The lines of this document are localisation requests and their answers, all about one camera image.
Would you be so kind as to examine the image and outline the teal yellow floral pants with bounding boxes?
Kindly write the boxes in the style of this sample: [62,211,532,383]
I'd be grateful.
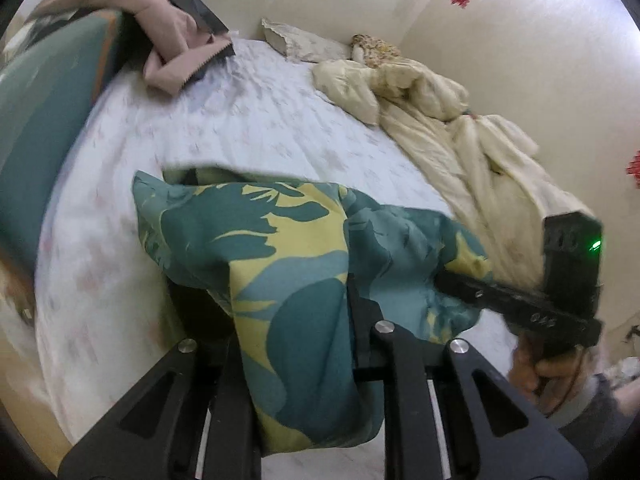
[132,172,491,453]

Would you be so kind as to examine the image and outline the right hand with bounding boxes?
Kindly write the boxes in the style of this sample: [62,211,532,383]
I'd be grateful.
[508,333,598,416]

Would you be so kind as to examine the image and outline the white floral bed sheet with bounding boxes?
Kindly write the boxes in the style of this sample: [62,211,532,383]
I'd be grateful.
[34,37,522,480]

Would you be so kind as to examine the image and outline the cream crumpled blanket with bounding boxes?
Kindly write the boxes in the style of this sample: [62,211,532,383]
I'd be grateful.
[312,60,588,289]

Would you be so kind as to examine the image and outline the cream pillow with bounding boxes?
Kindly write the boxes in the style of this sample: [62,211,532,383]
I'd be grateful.
[260,18,352,63]

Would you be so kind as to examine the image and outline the teal orange headboard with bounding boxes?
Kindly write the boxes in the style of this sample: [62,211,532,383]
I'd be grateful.
[1,10,132,274]

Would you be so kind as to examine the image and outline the pink garment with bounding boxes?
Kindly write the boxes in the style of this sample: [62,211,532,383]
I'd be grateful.
[32,0,234,96]

